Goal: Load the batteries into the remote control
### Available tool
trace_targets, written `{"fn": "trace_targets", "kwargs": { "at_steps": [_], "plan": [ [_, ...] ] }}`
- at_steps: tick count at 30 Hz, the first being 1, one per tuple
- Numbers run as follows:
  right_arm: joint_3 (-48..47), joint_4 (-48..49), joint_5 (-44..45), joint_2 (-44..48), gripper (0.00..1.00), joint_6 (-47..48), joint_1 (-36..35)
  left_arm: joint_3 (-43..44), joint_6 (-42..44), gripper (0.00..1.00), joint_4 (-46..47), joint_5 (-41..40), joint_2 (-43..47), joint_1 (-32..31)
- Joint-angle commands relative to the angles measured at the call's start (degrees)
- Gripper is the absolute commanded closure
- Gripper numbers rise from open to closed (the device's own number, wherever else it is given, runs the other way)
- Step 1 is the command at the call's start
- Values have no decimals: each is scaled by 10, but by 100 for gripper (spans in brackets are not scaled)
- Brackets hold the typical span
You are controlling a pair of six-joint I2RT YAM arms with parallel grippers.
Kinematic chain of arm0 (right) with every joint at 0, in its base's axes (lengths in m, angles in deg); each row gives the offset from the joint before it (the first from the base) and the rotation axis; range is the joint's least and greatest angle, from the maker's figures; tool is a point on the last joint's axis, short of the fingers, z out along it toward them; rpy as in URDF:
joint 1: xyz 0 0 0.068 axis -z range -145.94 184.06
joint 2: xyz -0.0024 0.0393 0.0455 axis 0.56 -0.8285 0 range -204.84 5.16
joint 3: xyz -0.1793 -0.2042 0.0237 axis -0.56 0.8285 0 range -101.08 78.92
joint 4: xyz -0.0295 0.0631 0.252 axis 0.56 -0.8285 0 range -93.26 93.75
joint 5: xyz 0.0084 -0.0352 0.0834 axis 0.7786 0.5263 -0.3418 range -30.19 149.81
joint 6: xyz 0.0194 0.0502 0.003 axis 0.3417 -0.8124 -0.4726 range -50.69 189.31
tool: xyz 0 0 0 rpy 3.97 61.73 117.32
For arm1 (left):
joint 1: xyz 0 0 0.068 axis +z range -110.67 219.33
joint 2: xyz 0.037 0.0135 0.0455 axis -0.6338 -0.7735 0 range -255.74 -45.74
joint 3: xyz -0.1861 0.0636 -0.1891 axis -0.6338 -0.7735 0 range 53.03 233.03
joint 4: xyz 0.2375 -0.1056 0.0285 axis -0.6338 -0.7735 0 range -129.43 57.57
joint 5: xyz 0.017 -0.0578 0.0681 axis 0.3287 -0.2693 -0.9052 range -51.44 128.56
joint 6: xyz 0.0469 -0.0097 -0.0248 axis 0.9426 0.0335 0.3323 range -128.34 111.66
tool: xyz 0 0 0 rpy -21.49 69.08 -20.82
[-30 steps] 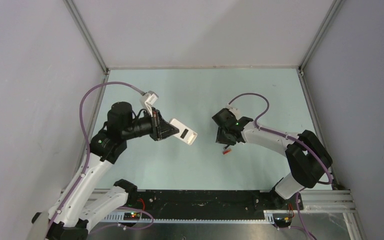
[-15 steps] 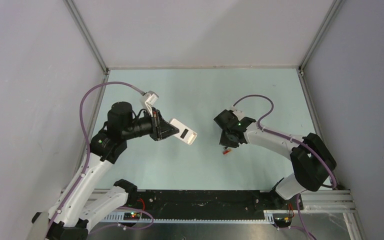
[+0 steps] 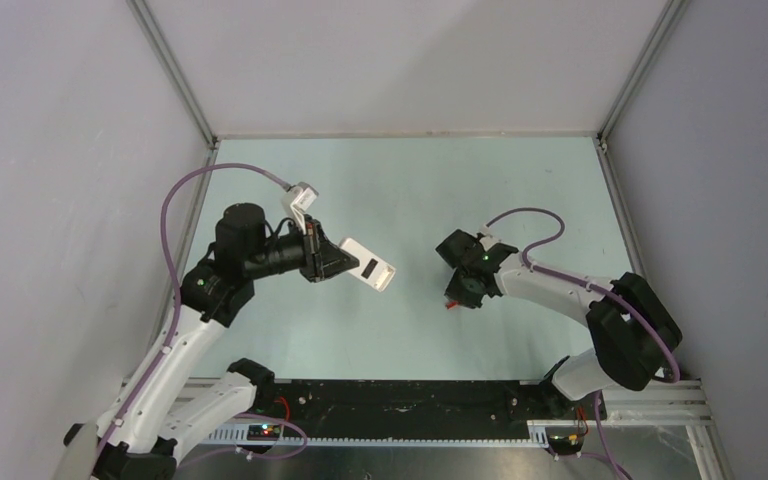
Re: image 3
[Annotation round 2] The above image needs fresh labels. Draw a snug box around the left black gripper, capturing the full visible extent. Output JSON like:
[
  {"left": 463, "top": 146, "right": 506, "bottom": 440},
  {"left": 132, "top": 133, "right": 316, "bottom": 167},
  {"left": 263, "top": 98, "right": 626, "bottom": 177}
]
[{"left": 245, "top": 214, "right": 359, "bottom": 282}]

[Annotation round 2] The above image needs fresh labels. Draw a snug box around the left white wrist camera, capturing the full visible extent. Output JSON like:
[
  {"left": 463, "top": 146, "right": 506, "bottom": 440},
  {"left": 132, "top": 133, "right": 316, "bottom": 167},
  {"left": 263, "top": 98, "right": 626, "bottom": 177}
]
[{"left": 281, "top": 182, "right": 319, "bottom": 232}]

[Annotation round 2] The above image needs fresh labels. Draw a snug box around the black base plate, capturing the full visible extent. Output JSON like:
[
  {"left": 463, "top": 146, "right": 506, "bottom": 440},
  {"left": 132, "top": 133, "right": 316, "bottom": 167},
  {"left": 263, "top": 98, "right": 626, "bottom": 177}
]
[{"left": 254, "top": 379, "right": 579, "bottom": 440}]

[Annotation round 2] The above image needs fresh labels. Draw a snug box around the white slotted cable duct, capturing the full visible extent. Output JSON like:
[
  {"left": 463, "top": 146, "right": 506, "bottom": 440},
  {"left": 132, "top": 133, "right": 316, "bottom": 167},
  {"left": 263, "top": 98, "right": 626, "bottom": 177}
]
[{"left": 200, "top": 423, "right": 548, "bottom": 448}]

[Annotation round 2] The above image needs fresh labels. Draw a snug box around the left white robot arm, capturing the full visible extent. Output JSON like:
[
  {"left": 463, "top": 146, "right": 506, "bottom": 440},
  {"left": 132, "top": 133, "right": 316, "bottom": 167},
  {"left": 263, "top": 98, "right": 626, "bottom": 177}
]
[{"left": 55, "top": 203, "right": 360, "bottom": 479}]

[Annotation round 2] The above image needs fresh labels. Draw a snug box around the white red remote control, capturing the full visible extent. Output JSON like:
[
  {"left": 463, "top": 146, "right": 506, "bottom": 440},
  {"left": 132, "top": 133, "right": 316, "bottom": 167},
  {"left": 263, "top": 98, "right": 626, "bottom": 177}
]
[{"left": 338, "top": 237, "right": 396, "bottom": 292}]

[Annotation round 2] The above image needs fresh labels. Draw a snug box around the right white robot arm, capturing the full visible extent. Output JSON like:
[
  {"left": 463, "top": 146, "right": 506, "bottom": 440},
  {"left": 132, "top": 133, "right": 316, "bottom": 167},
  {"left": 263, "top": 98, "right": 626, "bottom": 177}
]
[{"left": 435, "top": 230, "right": 683, "bottom": 418}]

